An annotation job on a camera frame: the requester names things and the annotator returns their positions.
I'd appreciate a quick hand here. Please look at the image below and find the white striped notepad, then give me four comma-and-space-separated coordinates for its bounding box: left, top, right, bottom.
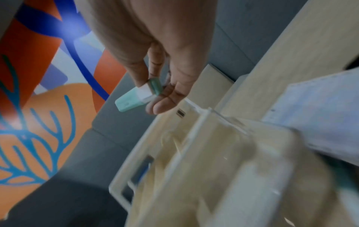
262, 67, 359, 167

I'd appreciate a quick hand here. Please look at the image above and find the cream tiered organizer box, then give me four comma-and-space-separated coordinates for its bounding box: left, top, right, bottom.
108, 97, 340, 227

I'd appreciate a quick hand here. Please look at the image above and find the green highlighter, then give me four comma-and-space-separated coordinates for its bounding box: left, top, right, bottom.
114, 79, 164, 113

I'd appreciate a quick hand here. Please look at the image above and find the person's right hand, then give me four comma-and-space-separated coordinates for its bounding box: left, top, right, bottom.
75, 0, 218, 116

